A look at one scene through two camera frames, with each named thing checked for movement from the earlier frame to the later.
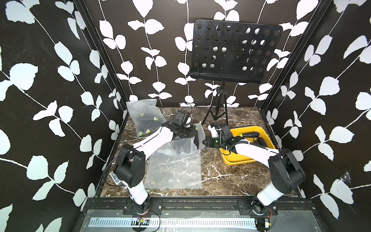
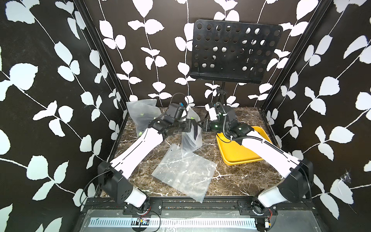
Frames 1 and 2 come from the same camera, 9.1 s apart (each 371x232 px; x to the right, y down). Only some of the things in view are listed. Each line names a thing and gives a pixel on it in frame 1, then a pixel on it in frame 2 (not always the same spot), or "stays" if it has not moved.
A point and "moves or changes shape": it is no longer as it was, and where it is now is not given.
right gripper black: (209, 141) -> (208, 123)
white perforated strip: (173, 221) stays
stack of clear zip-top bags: (176, 166) moves or changes shape
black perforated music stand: (231, 51) stays
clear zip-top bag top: (147, 116) stays
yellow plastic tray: (250, 133) stays
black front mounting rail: (156, 207) stays
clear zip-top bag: (179, 146) moves or changes shape
